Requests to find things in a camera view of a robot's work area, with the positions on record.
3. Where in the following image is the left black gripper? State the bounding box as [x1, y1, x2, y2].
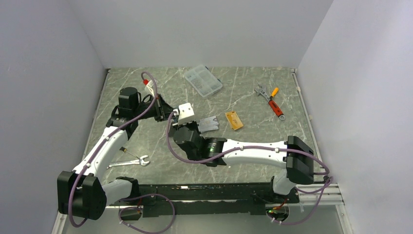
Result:
[133, 94, 176, 123]

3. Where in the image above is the silver credit card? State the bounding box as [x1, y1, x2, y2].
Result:
[197, 116, 219, 133]

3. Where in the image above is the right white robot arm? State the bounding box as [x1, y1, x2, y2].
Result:
[166, 123, 317, 202]

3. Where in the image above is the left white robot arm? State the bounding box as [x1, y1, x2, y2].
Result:
[57, 87, 173, 220]

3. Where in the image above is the orange credit card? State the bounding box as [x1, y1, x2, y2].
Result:
[225, 111, 244, 130]

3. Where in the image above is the clear plastic organizer box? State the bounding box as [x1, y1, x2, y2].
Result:
[184, 65, 223, 98]

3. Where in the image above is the silver open-end wrench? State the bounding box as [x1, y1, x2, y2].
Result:
[107, 155, 150, 169]

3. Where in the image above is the black yellow screwdriver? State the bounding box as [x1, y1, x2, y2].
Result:
[119, 147, 139, 159]

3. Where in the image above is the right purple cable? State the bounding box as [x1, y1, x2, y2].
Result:
[166, 110, 334, 226]

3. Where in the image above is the purple cable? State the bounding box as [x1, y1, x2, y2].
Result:
[166, 110, 334, 226]
[68, 71, 176, 234]

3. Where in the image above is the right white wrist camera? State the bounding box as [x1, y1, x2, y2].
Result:
[177, 102, 196, 125]

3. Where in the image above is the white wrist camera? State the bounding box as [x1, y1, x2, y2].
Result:
[177, 102, 196, 125]
[143, 79, 157, 97]

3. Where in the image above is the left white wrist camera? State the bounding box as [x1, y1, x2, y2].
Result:
[143, 79, 157, 97]

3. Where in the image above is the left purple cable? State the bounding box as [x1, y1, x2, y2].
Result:
[68, 71, 176, 234]

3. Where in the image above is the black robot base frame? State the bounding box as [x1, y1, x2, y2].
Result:
[114, 182, 300, 217]

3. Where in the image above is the red handled adjustable wrench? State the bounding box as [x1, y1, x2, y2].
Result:
[254, 84, 286, 121]

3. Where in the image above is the orange handled screwdriver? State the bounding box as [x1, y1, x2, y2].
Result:
[270, 87, 279, 100]

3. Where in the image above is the aluminium rail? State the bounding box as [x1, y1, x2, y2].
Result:
[296, 174, 344, 206]

